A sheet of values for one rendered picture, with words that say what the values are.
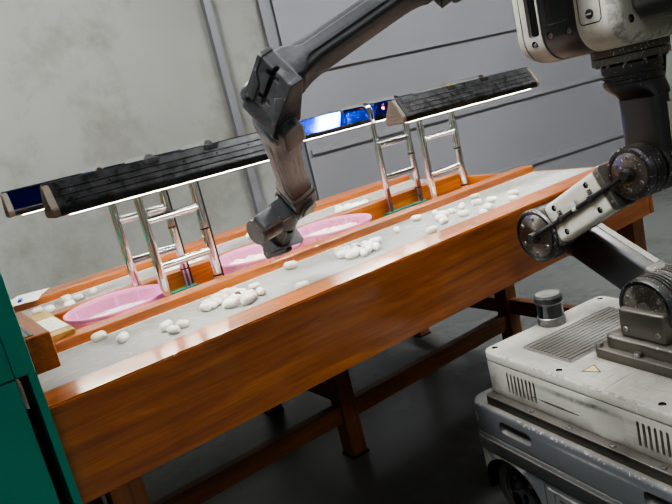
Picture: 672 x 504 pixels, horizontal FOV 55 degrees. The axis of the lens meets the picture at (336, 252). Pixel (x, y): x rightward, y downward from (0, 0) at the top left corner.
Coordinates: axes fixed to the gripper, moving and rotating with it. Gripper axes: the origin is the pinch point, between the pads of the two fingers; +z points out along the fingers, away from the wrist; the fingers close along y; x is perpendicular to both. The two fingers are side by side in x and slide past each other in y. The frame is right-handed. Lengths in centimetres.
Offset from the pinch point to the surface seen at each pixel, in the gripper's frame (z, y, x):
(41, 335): -13, 55, 6
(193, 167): -13.8, 11.6, -21.8
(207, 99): 111, -84, -162
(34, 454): -16, 64, 27
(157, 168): -14.0, 19.4, -24.0
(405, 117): -13, -54, -21
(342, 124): 29, -73, -58
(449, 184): 42, -110, -26
